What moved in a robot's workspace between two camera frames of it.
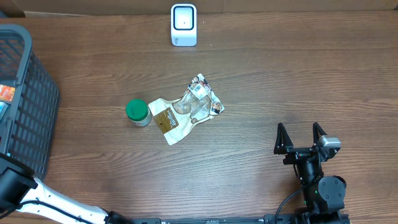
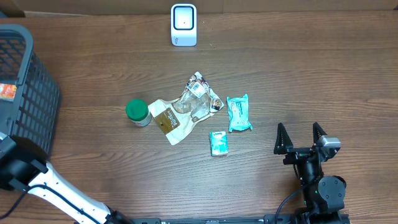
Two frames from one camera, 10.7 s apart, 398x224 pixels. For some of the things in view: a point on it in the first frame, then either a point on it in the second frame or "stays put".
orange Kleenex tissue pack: x=7 y=93 stays put
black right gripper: x=284 y=144 stays put
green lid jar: x=138 y=112 stays put
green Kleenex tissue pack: x=4 y=107 to x=219 y=142
